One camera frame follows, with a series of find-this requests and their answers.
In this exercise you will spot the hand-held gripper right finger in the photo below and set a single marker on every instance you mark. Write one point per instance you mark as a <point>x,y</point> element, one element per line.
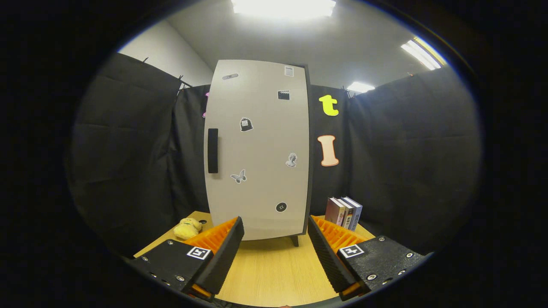
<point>327,261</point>

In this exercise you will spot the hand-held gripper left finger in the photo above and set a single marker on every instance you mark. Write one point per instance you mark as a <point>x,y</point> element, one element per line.
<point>224,259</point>

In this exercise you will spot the beige cabinet door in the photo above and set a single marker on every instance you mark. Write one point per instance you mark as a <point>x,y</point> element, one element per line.
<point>261,192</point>

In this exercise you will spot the yellow plush toy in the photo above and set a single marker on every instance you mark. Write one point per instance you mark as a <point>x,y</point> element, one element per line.
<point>187,229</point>

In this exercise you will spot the black backdrop cloth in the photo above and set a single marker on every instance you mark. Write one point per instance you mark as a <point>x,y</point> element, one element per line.
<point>137,149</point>

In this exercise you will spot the small ceiling light panel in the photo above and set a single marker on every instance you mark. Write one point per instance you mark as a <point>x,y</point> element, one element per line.
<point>359,87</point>

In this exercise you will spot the long ceiling strip light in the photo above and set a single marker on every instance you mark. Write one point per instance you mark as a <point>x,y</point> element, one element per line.
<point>421,53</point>

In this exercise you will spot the large ceiling light panel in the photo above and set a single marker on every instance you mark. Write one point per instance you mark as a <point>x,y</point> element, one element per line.
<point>282,7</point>

